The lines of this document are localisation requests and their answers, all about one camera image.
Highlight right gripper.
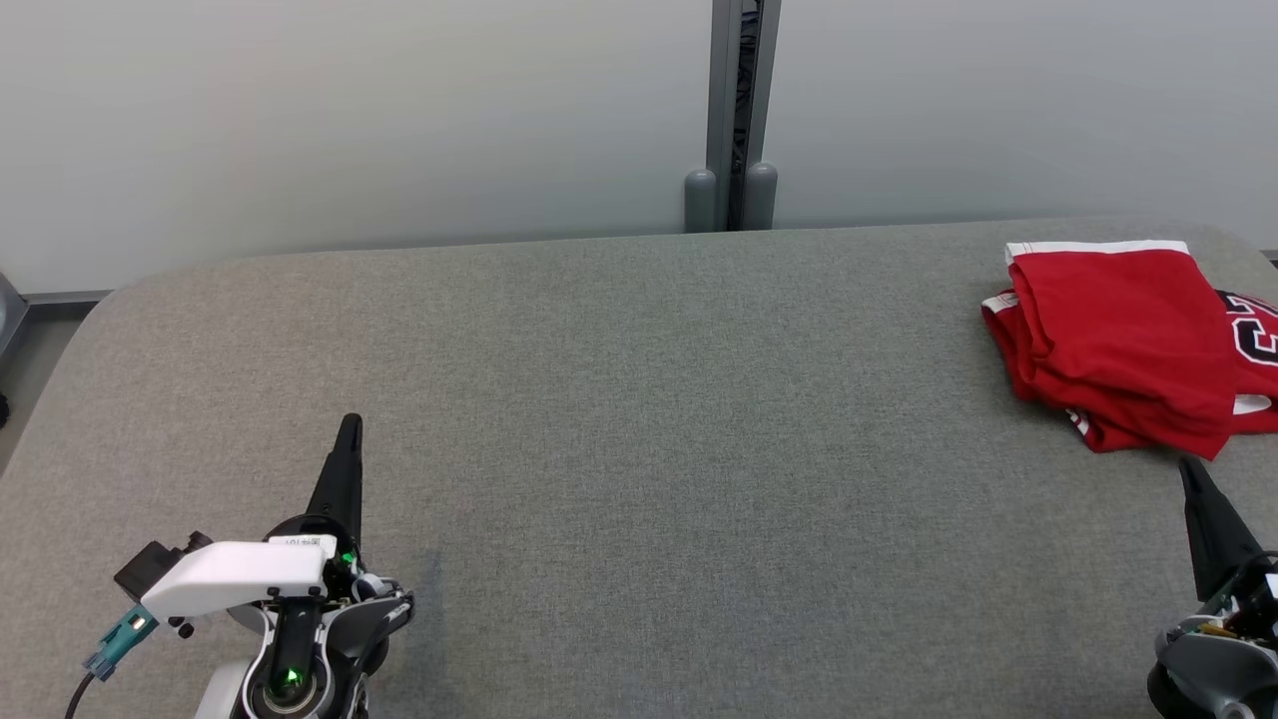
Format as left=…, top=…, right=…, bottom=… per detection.
left=1154, top=454, right=1278, bottom=642

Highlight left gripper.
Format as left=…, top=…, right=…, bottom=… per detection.
left=263, top=412, right=415, bottom=651

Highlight red white jersey shorts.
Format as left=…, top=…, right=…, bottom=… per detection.
left=1004, top=240, right=1241, bottom=461

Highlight white left camera bracket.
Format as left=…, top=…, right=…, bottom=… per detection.
left=140, top=537, right=338, bottom=622

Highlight teal plug left camera cable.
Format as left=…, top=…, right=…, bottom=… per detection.
left=65, top=602, right=161, bottom=719

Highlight grey double partition post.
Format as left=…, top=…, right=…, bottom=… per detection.
left=684, top=0, right=782, bottom=233

